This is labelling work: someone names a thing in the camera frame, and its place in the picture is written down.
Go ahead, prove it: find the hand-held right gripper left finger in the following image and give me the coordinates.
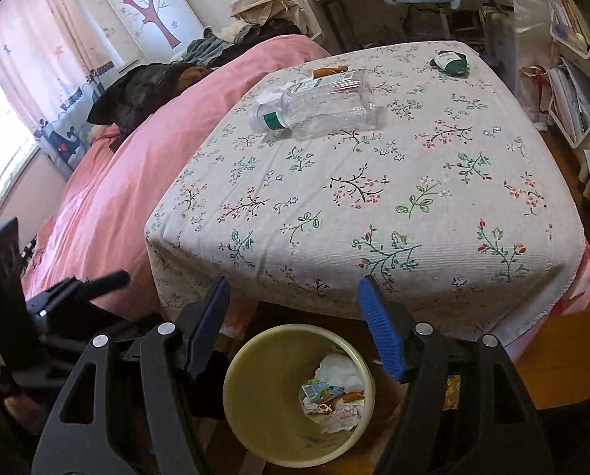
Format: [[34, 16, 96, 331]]
[[30, 276, 232, 475]]

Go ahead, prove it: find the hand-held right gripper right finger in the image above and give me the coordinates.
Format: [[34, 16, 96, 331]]
[[357, 275, 543, 475]]

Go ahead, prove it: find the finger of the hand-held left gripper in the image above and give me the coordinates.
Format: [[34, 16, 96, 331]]
[[76, 270, 131, 303]]

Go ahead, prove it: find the white tissue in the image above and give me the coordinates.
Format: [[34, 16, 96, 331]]
[[317, 353, 365, 391]]

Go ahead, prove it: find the blue green snack bag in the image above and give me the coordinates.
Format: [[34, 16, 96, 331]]
[[301, 378, 348, 401]]

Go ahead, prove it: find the pale yellow trash bin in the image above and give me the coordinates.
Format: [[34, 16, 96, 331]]
[[222, 324, 376, 467]]

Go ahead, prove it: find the red white snack bag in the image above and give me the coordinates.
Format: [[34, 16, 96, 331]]
[[302, 398, 360, 434]]

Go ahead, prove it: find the clear plastic bottle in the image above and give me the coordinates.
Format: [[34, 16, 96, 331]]
[[249, 70, 380, 140]]

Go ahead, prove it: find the dark green packet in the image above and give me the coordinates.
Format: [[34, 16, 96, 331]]
[[430, 50, 469, 76]]

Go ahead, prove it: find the pink blanket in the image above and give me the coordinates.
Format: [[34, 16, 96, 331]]
[[20, 34, 330, 317]]

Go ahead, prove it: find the floral tablecloth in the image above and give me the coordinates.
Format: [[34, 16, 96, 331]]
[[144, 42, 588, 347]]

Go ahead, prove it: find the black puffer jacket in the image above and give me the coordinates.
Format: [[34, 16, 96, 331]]
[[87, 62, 211, 134]]

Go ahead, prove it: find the blue denim clothing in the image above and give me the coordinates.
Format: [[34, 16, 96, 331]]
[[183, 34, 236, 63]]

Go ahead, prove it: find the whale print curtain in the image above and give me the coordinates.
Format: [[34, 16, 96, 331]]
[[0, 0, 122, 179]]

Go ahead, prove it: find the black clothing pile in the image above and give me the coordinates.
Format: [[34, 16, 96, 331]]
[[211, 20, 306, 66]]

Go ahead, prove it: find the beige cloth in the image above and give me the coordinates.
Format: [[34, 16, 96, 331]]
[[228, 0, 301, 25]]

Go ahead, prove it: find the clear plastic bag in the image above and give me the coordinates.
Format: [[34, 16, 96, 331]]
[[510, 0, 553, 75]]

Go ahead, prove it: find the white book rack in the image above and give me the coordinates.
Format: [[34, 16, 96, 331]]
[[542, 0, 590, 150]]

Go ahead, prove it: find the tree wall sticker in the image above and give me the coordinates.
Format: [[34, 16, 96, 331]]
[[121, 0, 182, 47]]

